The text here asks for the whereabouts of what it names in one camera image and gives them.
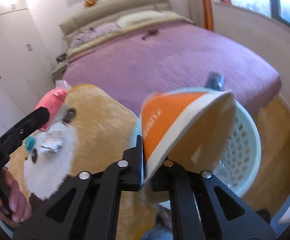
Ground picture frame on nightstand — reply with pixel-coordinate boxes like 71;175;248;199
56;53;67;64

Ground crumpled dotted paper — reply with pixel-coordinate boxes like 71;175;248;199
39;131;65;153

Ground pink pillow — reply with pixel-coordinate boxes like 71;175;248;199
69;22;122;49

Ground light blue plastic basket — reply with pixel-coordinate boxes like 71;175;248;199
131;88;261;208

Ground round bear pattern rug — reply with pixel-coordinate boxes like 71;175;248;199
7;83;161;240

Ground beige padded headboard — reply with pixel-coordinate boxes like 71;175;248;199
60;0;171;44

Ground orange paper cup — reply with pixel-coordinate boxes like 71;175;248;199
140;89;237;203

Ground grey bedside table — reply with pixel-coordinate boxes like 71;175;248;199
52;61;68;81

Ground pink packaged item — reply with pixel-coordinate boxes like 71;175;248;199
35;80;71;132

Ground orange beige left curtain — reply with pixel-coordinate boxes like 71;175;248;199
187;0;214;31

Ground orange plush toy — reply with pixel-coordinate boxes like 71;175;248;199
84;0;98;8

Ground white remote on bed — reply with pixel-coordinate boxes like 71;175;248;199
205;72;225;91

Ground cream pillow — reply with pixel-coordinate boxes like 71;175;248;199
116;10;166;28

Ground person's left hand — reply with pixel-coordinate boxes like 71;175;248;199
0;168;32;228

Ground teal small wrapper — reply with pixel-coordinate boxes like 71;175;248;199
24;136;36;153

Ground purple bed cover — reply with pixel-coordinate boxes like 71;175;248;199
63;21;282;114

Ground white wardrobe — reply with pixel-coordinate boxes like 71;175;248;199
0;9;54;137

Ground dark object on bed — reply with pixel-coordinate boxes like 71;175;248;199
142;29;159;41

